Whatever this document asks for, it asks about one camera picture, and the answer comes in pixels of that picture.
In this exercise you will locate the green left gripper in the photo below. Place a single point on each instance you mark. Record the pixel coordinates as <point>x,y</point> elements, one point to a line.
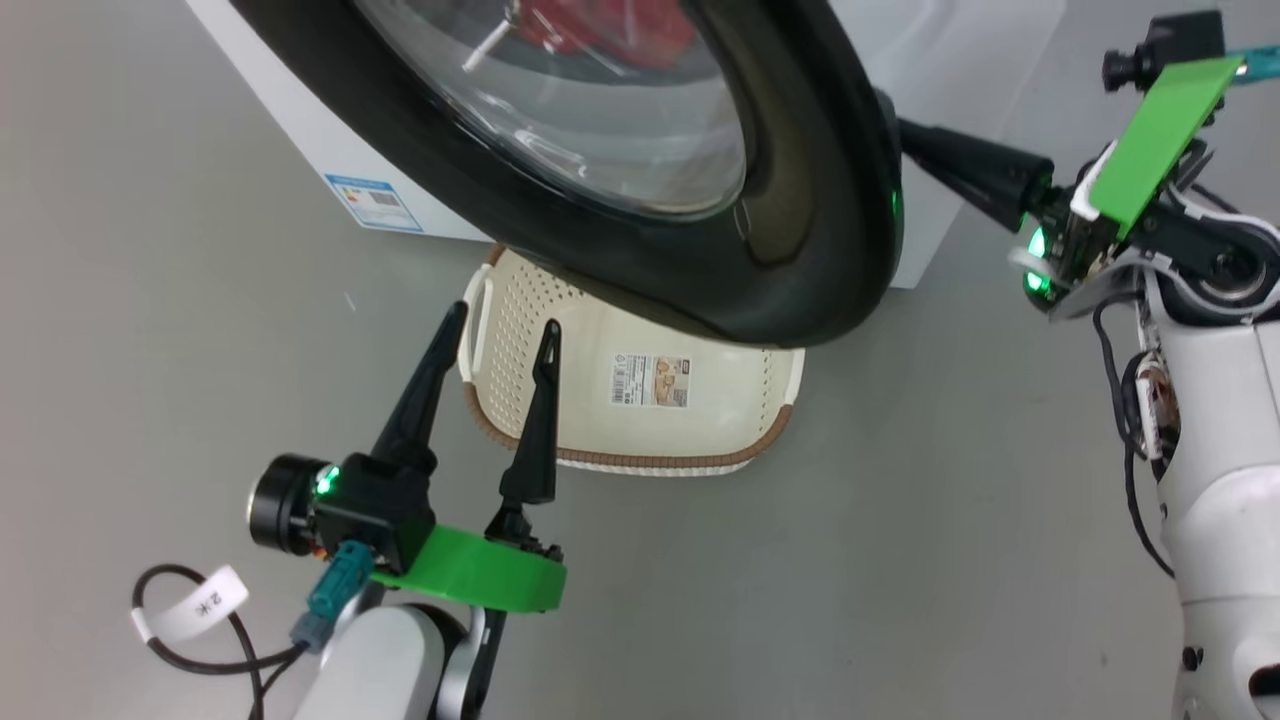
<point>480,575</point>

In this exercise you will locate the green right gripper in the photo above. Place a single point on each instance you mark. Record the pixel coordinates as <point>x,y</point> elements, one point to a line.
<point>1160,140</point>

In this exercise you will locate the black round glass machine door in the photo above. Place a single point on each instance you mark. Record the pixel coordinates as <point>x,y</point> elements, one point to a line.
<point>820,200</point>

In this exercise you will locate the red and white garment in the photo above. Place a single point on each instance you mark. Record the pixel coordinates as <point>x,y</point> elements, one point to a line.
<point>610,30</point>

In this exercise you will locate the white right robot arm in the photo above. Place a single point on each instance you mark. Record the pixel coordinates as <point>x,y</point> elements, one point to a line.
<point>1225,480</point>

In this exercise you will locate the basket paper label sticker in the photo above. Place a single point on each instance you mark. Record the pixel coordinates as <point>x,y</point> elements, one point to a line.
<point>650,380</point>

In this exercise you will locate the cream perforated laundry basket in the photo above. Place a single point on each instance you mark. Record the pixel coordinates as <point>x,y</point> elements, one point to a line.
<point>720,420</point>

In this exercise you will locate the white washing machine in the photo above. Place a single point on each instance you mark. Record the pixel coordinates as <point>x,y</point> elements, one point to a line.
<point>290,90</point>

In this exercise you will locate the blue energy label sticker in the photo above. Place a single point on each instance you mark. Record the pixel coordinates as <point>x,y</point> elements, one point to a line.
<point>372,203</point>

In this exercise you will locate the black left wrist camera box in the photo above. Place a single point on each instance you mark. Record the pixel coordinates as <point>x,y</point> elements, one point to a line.
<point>385,510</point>

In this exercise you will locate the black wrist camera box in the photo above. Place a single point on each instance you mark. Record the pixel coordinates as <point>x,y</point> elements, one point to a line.
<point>385,510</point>
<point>1180,40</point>

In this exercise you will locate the teal left camera connector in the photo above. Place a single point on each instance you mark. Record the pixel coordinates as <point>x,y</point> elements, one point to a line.
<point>335,590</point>

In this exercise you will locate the teal camera connector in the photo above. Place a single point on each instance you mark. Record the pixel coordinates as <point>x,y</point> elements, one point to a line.
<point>1260,58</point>
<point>335,590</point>

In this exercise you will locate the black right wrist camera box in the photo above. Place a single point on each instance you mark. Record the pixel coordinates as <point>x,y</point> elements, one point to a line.
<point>1180,40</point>

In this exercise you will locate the teal right camera connector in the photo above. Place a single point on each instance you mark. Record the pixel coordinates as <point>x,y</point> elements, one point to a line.
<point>1260,58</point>

